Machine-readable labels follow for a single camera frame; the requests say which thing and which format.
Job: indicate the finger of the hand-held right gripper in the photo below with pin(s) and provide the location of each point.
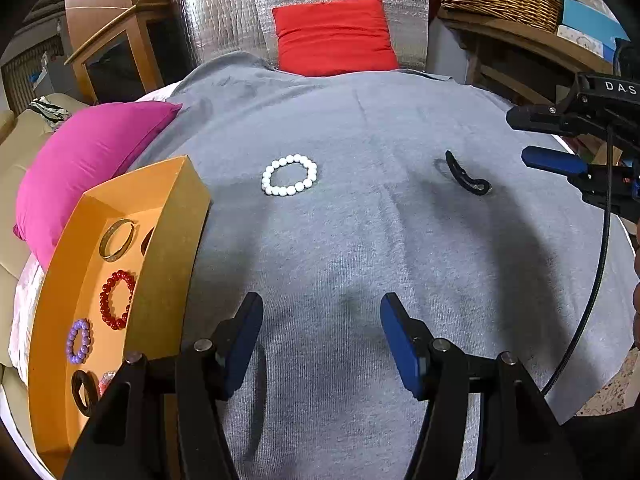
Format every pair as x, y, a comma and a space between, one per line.
550, 160
535, 117

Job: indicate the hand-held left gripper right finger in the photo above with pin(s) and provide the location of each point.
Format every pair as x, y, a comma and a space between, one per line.
400, 345

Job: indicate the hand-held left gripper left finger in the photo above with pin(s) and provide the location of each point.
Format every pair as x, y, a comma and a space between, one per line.
245, 340

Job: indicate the orange cardboard box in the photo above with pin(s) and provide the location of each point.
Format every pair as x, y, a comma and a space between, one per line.
150, 285

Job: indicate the metal bangle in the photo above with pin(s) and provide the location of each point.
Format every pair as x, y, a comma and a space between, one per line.
117, 240

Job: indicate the person's right hand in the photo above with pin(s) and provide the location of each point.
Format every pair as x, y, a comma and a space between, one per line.
636, 300

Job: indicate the wooden shelf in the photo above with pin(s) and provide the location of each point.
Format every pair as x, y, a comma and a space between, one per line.
525, 55

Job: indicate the teal box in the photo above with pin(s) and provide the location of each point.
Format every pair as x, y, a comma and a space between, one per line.
587, 25

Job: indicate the red pillow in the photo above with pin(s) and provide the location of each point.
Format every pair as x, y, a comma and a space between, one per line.
332, 35

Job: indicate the pink pillow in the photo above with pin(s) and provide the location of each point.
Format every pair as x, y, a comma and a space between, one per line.
90, 160

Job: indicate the beige sofa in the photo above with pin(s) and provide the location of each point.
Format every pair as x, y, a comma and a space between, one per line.
15, 160

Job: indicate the patterned cloth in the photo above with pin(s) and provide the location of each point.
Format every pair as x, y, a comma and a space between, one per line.
48, 111

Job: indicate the silver foil insulation mat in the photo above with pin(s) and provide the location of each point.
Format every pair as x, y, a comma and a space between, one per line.
220, 10

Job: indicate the radiator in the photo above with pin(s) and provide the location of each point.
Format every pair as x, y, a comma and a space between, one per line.
30, 70

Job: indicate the wooden cabinet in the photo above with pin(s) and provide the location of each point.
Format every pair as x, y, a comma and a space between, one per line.
105, 10

